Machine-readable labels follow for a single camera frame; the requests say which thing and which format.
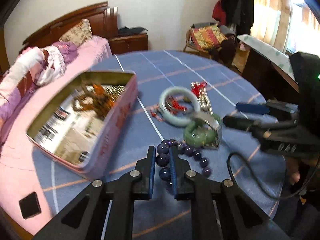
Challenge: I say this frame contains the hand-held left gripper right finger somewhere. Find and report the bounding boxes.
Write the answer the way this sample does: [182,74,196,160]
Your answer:
[169,145,290,240]

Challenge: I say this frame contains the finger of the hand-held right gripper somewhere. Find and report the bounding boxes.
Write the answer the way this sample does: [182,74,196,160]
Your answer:
[236,99,299,120]
[222,115,300,143]

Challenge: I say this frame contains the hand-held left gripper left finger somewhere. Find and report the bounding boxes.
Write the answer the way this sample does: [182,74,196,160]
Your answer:
[32,145,157,240]

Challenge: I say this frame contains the purple bead bracelet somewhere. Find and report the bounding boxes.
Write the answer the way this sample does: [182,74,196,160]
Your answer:
[155,139,213,188]

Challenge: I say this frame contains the pearly bead bracelet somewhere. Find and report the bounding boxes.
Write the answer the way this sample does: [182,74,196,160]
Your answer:
[191,81,213,114]

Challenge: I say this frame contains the green jade bangle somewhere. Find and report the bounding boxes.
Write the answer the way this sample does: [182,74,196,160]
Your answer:
[183,114,222,145]

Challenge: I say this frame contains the pale jade bangle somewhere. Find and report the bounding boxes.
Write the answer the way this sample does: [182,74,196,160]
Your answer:
[159,86,201,127]

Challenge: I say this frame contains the red knot charm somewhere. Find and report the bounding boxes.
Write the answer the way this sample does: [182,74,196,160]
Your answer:
[191,81,208,94]

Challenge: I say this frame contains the pink tin box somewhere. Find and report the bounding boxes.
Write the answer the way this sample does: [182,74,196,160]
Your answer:
[26,71,139,180]

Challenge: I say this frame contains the red cord jade pendant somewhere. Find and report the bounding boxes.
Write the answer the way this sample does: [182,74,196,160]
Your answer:
[150,96,188,123]

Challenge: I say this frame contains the brown bead bracelet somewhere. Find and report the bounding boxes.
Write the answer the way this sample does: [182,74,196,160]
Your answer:
[72,84,118,120]

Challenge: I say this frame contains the person's right hand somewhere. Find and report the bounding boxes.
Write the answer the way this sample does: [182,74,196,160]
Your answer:
[286,159,304,185]

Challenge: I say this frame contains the dark wooden desk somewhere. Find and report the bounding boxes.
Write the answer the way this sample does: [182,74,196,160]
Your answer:
[241,45,300,100]

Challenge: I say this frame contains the leaf print desk cover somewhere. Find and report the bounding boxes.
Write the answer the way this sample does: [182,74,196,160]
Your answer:
[237,34,299,80]

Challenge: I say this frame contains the brown garment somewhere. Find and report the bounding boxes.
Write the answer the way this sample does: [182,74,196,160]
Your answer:
[212,36,238,65]

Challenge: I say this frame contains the colourful striped cushion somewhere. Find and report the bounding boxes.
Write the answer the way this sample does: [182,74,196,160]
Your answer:
[189,24,228,50]

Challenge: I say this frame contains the blue checked tablecloth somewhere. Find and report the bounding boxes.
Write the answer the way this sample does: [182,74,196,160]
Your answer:
[32,50,287,240]

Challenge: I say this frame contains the rattan chair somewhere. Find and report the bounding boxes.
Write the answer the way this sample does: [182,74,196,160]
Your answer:
[184,22,238,60]

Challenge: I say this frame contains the golden ribbed metal piece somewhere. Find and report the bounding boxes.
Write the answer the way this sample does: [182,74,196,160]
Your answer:
[100,85,127,98]

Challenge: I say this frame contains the patterned curtain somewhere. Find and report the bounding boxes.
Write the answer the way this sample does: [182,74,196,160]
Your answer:
[250,0,308,53]

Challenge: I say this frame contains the red garment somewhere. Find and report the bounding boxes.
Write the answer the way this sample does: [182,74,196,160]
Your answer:
[212,0,227,24]

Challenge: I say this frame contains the hanging dark coats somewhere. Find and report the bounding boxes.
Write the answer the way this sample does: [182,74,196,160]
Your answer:
[221,0,255,34]

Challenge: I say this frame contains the wooden nightstand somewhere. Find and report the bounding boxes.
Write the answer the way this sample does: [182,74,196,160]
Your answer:
[109,32,148,55]

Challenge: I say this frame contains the bed with pink sheet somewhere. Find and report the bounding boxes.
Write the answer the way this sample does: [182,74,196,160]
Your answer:
[0,35,113,235]

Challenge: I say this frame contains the dark folded clothes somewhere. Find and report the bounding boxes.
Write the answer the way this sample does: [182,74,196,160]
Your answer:
[117,26,148,37]

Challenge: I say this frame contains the purple garment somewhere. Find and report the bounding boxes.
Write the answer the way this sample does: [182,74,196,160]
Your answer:
[51,41,79,63]

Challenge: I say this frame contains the floral pillow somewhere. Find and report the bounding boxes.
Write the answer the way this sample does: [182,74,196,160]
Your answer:
[59,19,93,47]

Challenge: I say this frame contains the wooden headboard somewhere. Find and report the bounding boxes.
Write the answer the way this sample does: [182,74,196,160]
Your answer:
[22,1,119,47]

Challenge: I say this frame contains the pink and white quilt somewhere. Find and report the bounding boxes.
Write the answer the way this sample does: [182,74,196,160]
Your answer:
[0,46,68,120]

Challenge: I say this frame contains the black cable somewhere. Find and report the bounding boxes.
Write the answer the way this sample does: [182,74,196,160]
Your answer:
[227,152,320,200]

